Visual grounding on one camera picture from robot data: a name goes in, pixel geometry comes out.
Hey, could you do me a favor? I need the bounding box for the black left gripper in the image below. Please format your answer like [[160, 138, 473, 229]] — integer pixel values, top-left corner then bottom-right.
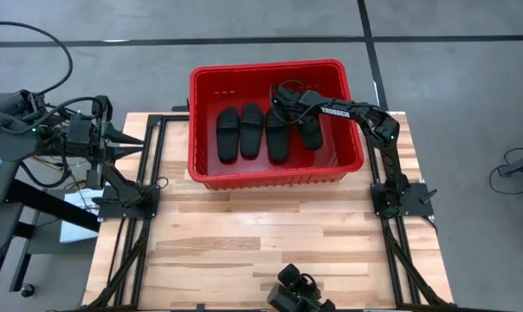
[[64, 103, 145, 168]]

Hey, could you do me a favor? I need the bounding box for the dark grey foam slide sandal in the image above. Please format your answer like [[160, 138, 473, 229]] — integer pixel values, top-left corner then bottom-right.
[[294, 113, 325, 152], [264, 107, 293, 165], [216, 107, 241, 165], [239, 102, 265, 160]]

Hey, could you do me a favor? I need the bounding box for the red plastic bin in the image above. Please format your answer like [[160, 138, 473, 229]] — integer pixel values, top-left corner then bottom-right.
[[188, 59, 365, 192]]

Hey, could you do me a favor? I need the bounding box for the white box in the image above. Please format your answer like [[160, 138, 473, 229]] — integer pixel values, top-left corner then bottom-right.
[[60, 187, 106, 244]]

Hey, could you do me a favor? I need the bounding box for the black stand beam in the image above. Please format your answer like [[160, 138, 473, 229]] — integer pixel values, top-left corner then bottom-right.
[[5, 178, 102, 233]]

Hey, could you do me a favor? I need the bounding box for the grey power adapter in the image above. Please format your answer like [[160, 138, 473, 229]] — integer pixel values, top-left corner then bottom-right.
[[498, 153, 523, 178]]

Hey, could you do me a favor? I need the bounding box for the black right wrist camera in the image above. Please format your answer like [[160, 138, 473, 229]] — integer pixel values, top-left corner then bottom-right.
[[273, 85, 295, 108]]

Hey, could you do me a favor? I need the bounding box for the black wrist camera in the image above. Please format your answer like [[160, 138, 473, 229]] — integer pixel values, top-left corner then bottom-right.
[[273, 85, 295, 108], [68, 120, 93, 144]]

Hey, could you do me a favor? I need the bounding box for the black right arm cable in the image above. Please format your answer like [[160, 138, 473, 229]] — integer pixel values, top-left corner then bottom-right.
[[268, 79, 308, 127]]

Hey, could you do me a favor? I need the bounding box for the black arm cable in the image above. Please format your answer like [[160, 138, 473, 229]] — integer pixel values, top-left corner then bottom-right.
[[0, 21, 74, 96], [268, 79, 308, 127]]

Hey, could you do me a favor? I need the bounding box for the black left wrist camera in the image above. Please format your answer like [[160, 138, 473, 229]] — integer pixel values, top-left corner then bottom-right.
[[68, 120, 93, 144]]

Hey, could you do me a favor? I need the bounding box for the black left table frame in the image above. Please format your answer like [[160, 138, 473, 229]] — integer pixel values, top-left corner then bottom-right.
[[86, 113, 191, 309]]

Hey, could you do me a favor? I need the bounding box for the black table frame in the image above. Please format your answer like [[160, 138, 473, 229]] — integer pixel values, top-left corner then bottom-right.
[[86, 113, 191, 309], [354, 111, 455, 309]]

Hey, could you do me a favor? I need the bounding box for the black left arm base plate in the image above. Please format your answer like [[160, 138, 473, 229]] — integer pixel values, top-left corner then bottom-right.
[[97, 184, 161, 219]]

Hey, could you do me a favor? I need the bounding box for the black right table frame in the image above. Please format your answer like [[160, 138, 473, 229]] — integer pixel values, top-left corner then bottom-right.
[[354, 111, 455, 309]]

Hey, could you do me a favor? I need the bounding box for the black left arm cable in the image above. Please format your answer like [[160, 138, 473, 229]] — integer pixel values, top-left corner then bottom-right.
[[0, 21, 74, 96]]

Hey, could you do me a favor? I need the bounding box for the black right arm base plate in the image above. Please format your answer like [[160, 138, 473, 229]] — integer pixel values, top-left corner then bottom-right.
[[371, 181, 435, 218]]

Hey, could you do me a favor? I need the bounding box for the black floor cable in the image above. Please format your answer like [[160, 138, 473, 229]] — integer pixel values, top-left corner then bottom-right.
[[488, 146, 523, 196]]

